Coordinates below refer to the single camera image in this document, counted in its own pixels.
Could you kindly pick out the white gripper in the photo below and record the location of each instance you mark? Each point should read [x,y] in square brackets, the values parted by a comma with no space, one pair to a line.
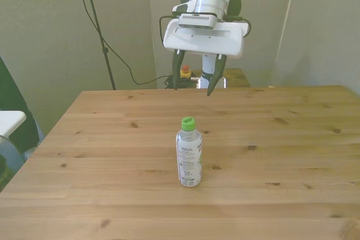
[205,43]

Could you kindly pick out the green capped water bottle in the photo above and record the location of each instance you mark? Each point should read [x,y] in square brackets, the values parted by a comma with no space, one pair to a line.
[188,161]

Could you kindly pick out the black tripod stand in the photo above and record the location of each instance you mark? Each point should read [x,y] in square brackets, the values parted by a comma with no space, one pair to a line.
[97,23]

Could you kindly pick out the yellow emergency stop button box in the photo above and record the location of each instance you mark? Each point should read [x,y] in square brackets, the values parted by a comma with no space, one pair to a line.
[186,74]

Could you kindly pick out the dark fabric drape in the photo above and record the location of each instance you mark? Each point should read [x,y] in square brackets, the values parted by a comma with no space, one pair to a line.
[14,96]

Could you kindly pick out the white flat board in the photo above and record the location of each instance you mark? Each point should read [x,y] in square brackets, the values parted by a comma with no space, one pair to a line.
[9,120]

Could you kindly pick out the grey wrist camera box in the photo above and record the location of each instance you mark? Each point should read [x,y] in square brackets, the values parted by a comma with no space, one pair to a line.
[197,21]

